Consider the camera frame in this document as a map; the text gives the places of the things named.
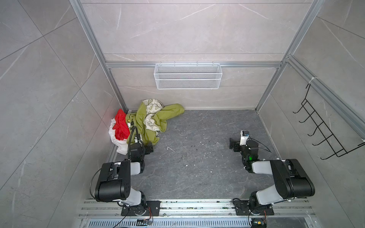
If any red cloth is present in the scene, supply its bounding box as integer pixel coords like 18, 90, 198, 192
112, 109, 130, 141

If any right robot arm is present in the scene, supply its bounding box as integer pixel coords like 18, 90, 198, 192
229, 138, 315, 216

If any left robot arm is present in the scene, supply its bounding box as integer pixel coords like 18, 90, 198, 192
89, 126, 153, 217

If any plain white cloth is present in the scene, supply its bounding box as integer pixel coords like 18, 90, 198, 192
108, 118, 128, 155

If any green cloth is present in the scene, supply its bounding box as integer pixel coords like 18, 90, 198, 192
125, 102, 185, 145

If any white floral patterned cloth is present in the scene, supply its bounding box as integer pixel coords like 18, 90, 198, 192
142, 99, 163, 132

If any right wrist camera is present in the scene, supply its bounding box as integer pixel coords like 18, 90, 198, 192
240, 130, 250, 146

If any black corrugated cable conduit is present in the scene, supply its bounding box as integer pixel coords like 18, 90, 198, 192
126, 125, 140, 162

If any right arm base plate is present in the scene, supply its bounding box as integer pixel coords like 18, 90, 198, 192
232, 198, 274, 216

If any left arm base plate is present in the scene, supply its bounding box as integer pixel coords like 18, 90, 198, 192
121, 200, 161, 217

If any aluminium mounting rail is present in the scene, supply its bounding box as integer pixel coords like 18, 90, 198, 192
77, 199, 315, 219

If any white wire mesh basket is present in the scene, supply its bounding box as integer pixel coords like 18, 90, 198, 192
154, 63, 222, 90

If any black wire hook rack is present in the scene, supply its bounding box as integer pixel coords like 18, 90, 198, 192
292, 84, 365, 161

